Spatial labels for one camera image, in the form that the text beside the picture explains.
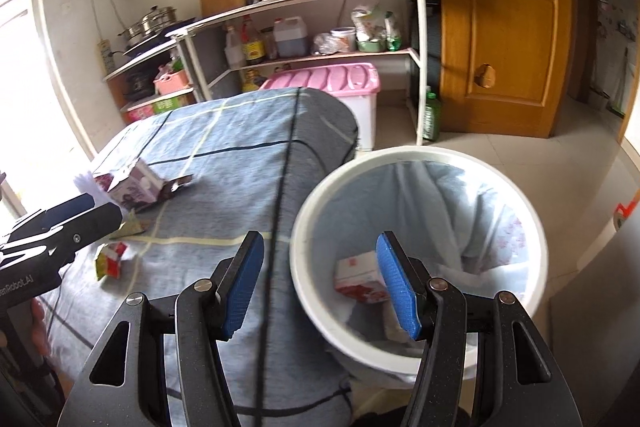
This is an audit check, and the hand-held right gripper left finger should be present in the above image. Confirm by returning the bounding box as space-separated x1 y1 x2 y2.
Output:
57 231 265 427

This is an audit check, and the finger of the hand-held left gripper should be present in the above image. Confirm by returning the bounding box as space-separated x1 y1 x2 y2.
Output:
0 203 124 267
2 193 97 242

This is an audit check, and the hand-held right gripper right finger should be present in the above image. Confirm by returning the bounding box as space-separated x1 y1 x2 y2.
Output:
376 231 583 427

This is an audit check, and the green red small packet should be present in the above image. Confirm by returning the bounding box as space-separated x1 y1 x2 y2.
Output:
95 241 131 280

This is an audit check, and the purple carton box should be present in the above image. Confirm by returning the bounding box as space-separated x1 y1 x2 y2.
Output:
92 157 193 212

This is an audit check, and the white round trash bin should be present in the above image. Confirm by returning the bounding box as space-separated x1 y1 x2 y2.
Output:
290 147 548 380

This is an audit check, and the person's left hand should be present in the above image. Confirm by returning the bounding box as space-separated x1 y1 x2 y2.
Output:
29 298 53 358

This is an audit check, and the red white carton box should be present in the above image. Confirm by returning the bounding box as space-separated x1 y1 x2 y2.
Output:
334 252 391 304

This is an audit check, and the translucent bin liner bag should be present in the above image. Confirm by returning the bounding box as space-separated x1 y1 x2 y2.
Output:
320 159 538 358

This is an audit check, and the blue checkered bed sheet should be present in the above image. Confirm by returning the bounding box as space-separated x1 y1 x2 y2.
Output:
37 88 361 427

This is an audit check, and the green red carton box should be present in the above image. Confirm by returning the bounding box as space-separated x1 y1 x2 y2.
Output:
125 94 196 122

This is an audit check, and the black wok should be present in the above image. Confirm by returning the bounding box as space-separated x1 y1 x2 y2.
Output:
122 74 156 100

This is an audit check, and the yellow power strip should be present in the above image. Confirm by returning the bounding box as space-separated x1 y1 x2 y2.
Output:
96 39 115 78

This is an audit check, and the pink plastic basket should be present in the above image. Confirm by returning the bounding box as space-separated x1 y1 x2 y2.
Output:
152 69 191 96

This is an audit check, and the small white shelf rack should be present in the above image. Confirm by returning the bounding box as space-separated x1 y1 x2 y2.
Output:
102 39 201 124

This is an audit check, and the green plastic bottle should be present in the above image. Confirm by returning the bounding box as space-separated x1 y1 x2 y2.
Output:
421 93 443 142

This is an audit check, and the black induction cooktop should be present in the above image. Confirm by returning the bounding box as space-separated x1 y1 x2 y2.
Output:
122 34 176 58

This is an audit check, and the steel steamer pot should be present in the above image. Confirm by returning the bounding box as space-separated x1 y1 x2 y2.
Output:
120 5 178 45

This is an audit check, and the pink storage box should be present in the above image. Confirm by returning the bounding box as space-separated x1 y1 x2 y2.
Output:
260 62 382 152

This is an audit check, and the white plastic bottle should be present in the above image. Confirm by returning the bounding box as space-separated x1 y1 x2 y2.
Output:
223 24 244 70

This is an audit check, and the yellow label sauce bottle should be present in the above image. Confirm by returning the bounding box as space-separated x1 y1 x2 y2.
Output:
241 16 266 66

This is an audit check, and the brown liquid jug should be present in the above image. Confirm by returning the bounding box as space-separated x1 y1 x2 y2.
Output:
272 16 308 58

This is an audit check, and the crumpled clear bag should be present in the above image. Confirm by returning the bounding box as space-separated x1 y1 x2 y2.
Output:
312 34 341 56

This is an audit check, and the white plastic tub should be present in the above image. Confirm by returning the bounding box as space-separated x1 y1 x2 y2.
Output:
330 27 357 54

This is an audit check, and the filled plastic bag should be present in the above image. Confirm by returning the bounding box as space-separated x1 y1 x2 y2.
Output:
350 4 391 42

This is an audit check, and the wooden door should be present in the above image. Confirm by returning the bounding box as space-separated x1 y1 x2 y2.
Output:
430 0 573 138

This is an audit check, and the white window frame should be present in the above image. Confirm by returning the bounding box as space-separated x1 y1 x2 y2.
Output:
0 0 101 218

